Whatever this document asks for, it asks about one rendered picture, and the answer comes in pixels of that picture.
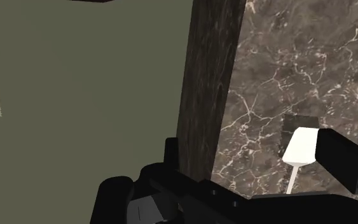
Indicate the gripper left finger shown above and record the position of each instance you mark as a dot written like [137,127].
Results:
[154,180]

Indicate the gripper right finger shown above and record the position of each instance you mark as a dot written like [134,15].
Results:
[343,158]

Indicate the white spatula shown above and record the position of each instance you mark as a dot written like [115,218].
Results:
[301,145]

